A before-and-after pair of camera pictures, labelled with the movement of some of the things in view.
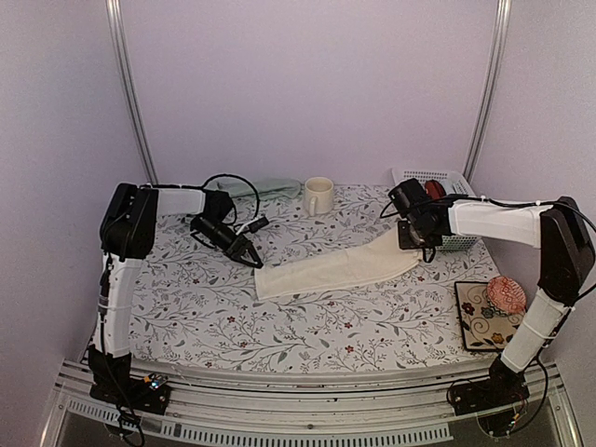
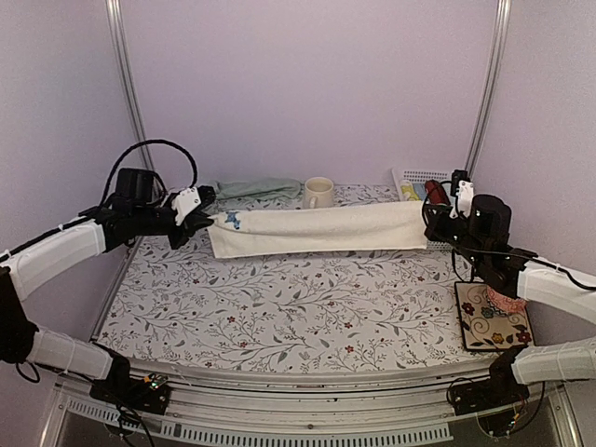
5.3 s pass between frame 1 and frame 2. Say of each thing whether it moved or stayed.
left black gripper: moved
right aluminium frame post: stayed
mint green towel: stayed
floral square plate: stayed
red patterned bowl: stayed
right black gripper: moved
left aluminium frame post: stayed
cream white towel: moved
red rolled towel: stayed
